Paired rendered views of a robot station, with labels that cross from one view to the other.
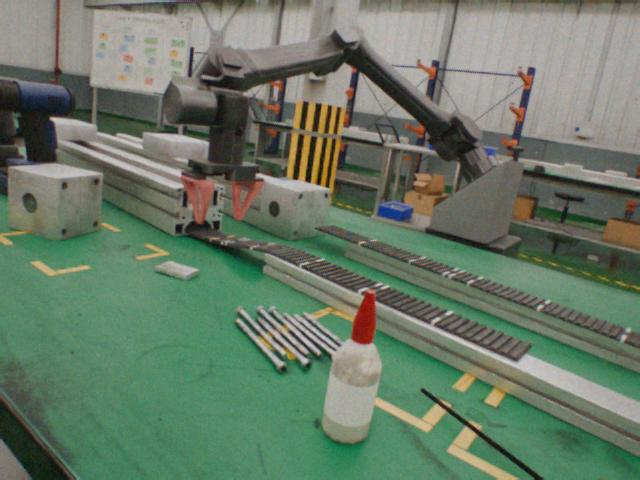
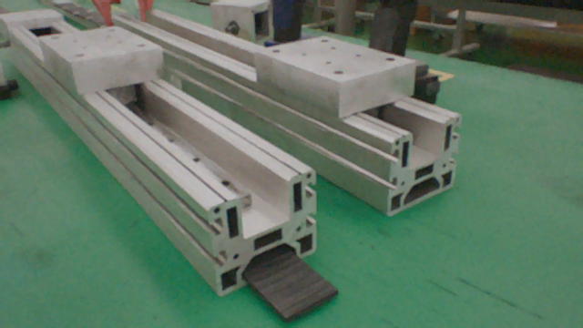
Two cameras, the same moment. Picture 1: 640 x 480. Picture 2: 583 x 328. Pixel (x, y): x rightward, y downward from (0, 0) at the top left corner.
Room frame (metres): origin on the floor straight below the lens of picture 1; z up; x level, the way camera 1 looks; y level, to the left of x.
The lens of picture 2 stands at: (1.79, 0.79, 1.06)
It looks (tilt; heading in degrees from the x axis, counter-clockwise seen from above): 27 degrees down; 194
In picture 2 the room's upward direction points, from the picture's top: 2 degrees counter-clockwise
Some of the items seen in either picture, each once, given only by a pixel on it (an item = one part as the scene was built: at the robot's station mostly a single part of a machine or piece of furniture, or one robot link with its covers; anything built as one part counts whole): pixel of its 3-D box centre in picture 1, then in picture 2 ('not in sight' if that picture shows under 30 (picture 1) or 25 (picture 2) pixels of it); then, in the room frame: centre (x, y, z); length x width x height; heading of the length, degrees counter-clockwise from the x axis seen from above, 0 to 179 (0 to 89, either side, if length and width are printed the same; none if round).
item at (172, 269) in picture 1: (177, 270); not in sight; (0.59, 0.18, 0.78); 0.05 x 0.03 x 0.01; 72
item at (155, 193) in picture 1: (102, 169); (230, 75); (1.05, 0.51, 0.82); 0.80 x 0.10 x 0.09; 49
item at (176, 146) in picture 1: (176, 150); (102, 66); (1.20, 0.38, 0.87); 0.16 x 0.11 x 0.07; 49
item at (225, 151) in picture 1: (226, 150); not in sight; (0.75, 0.16, 0.94); 0.10 x 0.07 x 0.07; 140
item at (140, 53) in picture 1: (137, 90); not in sight; (6.30, 2.60, 0.97); 1.51 x 0.50 x 1.95; 75
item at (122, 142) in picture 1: (175, 169); (109, 101); (1.20, 0.38, 0.82); 0.80 x 0.10 x 0.09; 49
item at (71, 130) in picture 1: (64, 133); (331, 83); (1.22, 0.70, 0.87); 0.16 x 0.11 x 0.07; 49
